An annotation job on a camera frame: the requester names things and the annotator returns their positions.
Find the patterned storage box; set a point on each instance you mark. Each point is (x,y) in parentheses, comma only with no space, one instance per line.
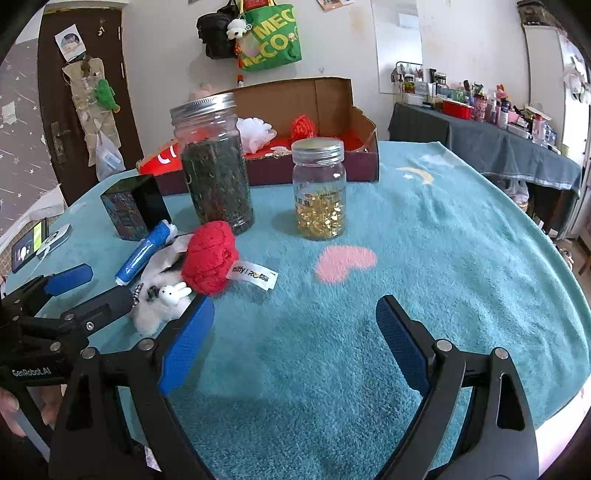
(538,11)

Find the white wardrobe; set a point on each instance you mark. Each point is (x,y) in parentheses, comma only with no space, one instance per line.
(545,69)

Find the green tote bag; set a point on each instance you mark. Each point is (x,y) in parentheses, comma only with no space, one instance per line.
(272,41)

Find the clear plastic bag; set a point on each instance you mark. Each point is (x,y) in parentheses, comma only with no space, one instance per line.
(110,159)

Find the smartphone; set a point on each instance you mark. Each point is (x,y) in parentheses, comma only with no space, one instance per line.
(25,249)

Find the wall photo print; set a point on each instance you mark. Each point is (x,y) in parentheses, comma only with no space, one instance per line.
(333,3)

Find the small jar of gold capsules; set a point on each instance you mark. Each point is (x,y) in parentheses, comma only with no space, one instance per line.
(318,194)

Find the white cotton pad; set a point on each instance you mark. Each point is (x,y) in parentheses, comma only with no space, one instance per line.
(278,151)

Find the red knitted hat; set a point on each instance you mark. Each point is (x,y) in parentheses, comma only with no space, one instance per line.
(207,258)

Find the dark brown door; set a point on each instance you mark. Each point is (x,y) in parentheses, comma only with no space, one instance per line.
(51,92)

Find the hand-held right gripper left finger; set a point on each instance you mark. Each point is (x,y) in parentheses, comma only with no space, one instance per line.
(189,341)

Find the dark patterned box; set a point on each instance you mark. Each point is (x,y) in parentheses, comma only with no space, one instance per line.
(124,212)

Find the white power bank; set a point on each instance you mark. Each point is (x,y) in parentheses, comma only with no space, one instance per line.
(55,237)

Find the white fluffy plush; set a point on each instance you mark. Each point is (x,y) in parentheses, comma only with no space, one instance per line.
(152,318)

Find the white fluffy puff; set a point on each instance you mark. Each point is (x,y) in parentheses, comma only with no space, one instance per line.
(256,134)

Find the white hanging plush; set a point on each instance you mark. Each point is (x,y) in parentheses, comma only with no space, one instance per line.
(579,81)

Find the beige hanging organizer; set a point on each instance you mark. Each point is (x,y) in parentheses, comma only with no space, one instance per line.
(87,110)

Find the row of cosmetic bottles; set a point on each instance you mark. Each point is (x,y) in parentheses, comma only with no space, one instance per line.
(498,108)

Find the pink plush toy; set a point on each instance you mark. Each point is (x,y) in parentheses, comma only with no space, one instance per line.
(203,91)

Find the wall mirror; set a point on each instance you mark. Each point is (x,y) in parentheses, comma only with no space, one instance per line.
(397,46)

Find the side table with dark cloth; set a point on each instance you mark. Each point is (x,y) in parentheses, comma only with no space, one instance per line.
(485,143)

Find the black backpack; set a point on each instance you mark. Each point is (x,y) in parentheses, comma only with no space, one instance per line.
(214,32)

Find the small red knitted ball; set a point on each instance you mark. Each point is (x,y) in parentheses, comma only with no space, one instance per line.
(304,127)

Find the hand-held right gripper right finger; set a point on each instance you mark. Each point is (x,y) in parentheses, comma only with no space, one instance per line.
(399,341)

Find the blue tube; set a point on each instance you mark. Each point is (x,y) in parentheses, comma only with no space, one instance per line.
(138,256)

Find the red basin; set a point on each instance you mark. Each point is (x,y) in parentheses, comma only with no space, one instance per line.
(457,110)

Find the green plush toy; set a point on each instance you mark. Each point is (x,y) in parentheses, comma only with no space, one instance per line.
(106,94)

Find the white plush dog charm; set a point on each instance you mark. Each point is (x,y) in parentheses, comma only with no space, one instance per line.
(235,28)

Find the person's left hand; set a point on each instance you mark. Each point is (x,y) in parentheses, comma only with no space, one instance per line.
(11,410)

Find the cardboard box with red lining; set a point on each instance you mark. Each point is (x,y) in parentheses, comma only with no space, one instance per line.
(323,106)

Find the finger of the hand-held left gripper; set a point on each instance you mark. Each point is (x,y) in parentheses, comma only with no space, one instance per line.
(69,277)
(106,302)

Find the large jar of dark leaves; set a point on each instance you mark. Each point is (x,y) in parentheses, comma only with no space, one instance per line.
(217,184)

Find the door poster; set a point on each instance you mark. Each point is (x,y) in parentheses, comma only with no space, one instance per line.
(70,46)

